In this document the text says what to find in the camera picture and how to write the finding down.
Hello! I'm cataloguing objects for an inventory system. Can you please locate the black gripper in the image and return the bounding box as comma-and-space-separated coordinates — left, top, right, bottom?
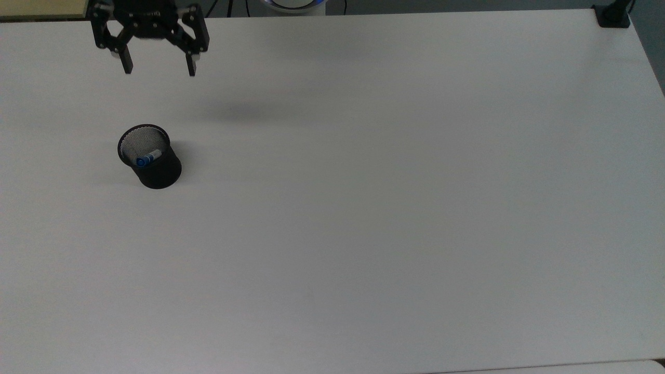
87, 0, 210, 77

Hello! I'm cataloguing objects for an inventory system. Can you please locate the blue and white marker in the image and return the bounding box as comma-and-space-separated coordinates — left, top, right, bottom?
136, 149, 163, 168

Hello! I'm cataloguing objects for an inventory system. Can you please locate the yellowish board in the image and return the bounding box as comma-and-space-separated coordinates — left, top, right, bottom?
0, 0, 90, 22

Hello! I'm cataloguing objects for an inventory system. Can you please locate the black mesh pen cup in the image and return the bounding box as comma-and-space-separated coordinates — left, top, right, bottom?
117, 124, 183, 190

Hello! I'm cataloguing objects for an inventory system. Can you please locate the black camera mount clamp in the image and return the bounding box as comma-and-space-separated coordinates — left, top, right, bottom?
592, 0, 633, 29

